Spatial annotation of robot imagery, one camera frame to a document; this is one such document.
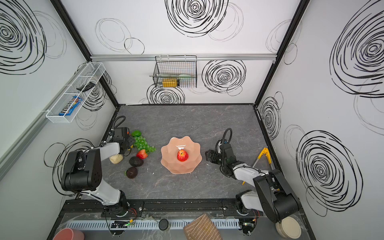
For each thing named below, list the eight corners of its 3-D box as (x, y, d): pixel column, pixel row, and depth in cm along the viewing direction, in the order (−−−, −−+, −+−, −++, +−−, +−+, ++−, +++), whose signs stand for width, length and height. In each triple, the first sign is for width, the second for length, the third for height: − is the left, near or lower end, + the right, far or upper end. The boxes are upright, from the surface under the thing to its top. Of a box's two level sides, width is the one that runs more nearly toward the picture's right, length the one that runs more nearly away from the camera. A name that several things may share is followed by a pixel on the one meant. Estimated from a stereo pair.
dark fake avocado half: (127, 178, 85) (124, 175, 81) (130, 169, 89) (127, 166, 85) (136, 178, 85) (133, 175, 81) (138, 169, 89) (135, 166, 85)
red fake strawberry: (137, 159, 92) (135, 156, 89) (139, 152, 95) (137, 149, 92) (147, 159, 92) (145, 156, 89) (148, 152, 95) (147, 149, 92)
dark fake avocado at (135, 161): (129, 164, 90) (127, 162, 86) (134, 157, 92) (132, 155, 89) (139, 169, 88) (137, 166, 85) (144, 161, 91) (142, 158, 88)
